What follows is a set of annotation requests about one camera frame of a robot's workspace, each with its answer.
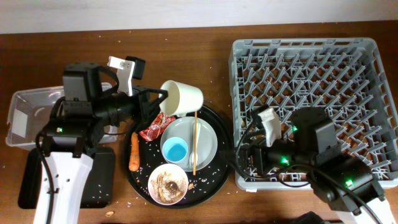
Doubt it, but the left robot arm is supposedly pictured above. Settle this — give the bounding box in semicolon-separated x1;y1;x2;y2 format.
34;62;168;223

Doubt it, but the light blue cup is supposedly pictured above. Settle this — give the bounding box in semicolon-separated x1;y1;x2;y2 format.
162;137;188;164

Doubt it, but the white bowl with leftovers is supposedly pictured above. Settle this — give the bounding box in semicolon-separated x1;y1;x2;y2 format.
147;164;189;206

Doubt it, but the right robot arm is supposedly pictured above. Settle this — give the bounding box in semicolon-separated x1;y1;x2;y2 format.
231;106;396;223

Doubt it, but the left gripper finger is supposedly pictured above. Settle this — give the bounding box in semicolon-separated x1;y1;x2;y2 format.
147;88;169;100
146;99;164;124

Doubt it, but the black rectangular tray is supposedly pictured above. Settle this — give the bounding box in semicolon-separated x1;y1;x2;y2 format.
17;147;116;209

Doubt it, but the wooden chopstick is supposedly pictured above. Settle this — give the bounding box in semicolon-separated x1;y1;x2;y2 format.
193;111;198;176

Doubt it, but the white plastic fork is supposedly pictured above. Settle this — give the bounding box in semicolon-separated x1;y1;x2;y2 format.
189;123;201;169

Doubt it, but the grey round plate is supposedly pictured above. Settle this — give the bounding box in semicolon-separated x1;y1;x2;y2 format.
160;116;218;172

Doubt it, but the clear plastic bin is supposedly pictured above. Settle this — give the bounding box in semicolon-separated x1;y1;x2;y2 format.
4;82;118;151

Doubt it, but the orange carrot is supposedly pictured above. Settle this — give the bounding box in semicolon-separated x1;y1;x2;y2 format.
129;133;140;172

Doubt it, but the nut shell on table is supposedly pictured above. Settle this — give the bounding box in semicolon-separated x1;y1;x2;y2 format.
105;211;114;217

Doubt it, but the red snack wrapper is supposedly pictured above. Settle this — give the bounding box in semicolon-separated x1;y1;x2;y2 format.
139;112;176;142

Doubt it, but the round black serving tray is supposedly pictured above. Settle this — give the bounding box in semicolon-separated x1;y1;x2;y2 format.
122;105;233;209

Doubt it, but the white paper cup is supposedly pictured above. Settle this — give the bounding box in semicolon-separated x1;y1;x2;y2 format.
159;80;204;117

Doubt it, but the grey plastic dishwasher rack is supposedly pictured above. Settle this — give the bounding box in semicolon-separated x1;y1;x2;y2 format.
228;38;397;189

